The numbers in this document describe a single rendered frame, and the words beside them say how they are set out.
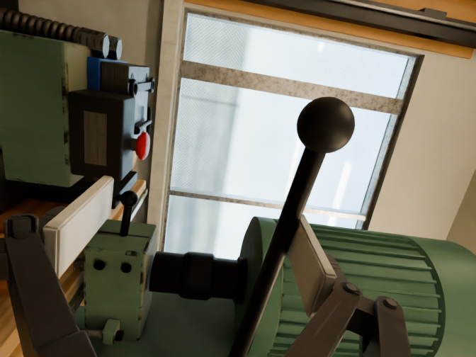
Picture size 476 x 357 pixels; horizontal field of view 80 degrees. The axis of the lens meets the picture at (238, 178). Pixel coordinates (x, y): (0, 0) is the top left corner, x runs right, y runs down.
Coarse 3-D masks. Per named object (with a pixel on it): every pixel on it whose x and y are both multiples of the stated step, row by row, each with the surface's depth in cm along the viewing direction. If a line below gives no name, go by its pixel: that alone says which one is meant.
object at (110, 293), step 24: (96, 240) 34; (120, 240) 34; (144, 240) 35; (96, 264) 32; (120, 264) 33; (144, 264) 34; (96, 288) 34; (120, 288) 34; (144, 288) 36; (96, 312) 35; (120, 312) 35; (144, 312) 38
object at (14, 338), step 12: (120, 204) 53; (0, 300) 29; (0, 312) 27; (12, 312) 28; (0, 324) 26; (12, 324) 26; (0, 336) 25; (12, 336) 26; (0, 348) 24; (12, 348) 26
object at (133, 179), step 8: (88, 176) 34; (128, 176) 38; (136, 176) 40; (40, 184) 32; (80, 184) 33; (88, 184) 34; (120, 184) 35; (128, 184) 36; (32, 192) 31; (40, 192) 31; (48, 192) 31; (56, 192) 31; (64, 192) 31; (72, 192) 31; (80, 192) 32; (120, 192) 34; (48, 200) 31; (56, 200) 31; (64, 200) 31; (72, 200) 32; (112, 200) 32; (112, 208) 32
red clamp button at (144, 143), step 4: (144, 132) 30; (140, 136) 30; (144, 136) 30; (148, 136) 31; (140, 140) 29; (144, 140) 30; (148, 140) 31; (136, 144) 30; (140, 144) 29; (144, 144) 30; (148, 144) 31; (136, 148) 30; (140, 148) 29; (144, 148) 30; (148, 148) 31; (136, 152) 30; (140, 152) 30; (144, 152) 30; (148, 152) 32; (140, 156) 30; (144, 156) 30
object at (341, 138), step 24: (312, 120) 16; (336, 120) 16; (312, 144) 17; (336, 144) 17; (312, 168) 18; (288, 192) 19; (288, 216) 19; (288, 240) 20; (264, 264) 21; (264, 288) 21; (240, 336) 23
